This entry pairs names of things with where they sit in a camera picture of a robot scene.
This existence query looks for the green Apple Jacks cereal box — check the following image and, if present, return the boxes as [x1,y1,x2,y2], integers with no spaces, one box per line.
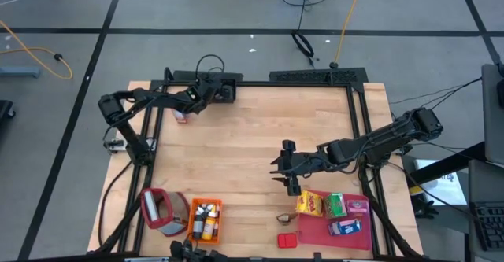
[323,193,348,219]

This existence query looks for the black diagonal beam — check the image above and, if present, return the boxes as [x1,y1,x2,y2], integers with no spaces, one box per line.
[409,142,487,186]

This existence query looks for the grey stand base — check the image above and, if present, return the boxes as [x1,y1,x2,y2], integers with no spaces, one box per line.
[0,65,41,79]

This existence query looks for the thin black desk cables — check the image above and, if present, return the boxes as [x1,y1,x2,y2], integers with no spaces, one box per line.
[389,76,484,131]

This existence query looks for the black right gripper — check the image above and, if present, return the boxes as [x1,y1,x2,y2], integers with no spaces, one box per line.
[269,138,321,197]

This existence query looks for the taco seasoning packet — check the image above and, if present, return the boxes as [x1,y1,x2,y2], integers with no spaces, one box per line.
[276,212,299,227]

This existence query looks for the black plastic basket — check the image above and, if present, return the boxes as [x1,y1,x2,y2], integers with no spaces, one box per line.
[214,79,237,105]

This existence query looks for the yellow Corn Pops cereal box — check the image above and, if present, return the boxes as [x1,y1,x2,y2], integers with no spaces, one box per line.
[295,190,324,217]

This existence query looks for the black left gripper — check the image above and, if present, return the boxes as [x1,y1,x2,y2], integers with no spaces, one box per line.
[184,72,237,115]

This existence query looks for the black perforated computer case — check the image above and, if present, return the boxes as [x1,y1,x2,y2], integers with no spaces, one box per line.
[269,67,369,85]

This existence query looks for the pink cereal box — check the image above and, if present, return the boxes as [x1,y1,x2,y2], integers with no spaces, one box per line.
[346,199,370,215]

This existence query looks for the blue cereal box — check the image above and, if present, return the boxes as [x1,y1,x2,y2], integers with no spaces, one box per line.
[328,218,362,237]

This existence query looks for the looped yellow cable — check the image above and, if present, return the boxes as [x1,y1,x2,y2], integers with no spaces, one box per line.
[0,20,74,80]

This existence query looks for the dark bottle with white label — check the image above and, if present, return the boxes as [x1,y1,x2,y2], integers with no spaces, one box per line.
[192,210,205,240]

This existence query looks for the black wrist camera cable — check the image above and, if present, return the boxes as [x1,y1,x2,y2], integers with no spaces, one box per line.
[195,54,226,78]

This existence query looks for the black keyboard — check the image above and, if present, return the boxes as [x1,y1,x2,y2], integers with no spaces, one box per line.
[472,201,504,252]

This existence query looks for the black aluminium rig frame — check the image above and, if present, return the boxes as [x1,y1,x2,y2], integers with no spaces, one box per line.
[94,79,424,262]

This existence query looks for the black cart part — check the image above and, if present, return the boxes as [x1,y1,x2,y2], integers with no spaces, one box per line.
[0,99,17,131]

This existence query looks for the white box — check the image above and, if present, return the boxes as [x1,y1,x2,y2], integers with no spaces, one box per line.
[415,159,468,207]

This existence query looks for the pink plastic tray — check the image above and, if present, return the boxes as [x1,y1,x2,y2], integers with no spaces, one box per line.
[295,190,373,251]

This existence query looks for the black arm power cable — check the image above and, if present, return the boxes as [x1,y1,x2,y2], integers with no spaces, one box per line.
[97,161,133,249]

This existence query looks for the grey desk with keyboard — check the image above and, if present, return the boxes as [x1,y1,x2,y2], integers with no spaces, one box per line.
[466,159,504,262]

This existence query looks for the black coiled cable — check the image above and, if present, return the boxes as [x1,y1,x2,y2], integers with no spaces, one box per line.
[290,0,321,67]

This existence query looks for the orange plastic basket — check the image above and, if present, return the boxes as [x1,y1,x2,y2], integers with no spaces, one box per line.
[187,197,224,245]

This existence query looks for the small red plastic container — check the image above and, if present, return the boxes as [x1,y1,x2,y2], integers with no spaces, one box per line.
[277,233,299,249]

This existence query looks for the black moving device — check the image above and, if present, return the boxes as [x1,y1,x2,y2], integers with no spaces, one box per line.
[169,240,229,262]

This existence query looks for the black metal box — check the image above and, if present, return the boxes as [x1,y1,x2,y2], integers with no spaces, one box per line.
[172,70,244,83]

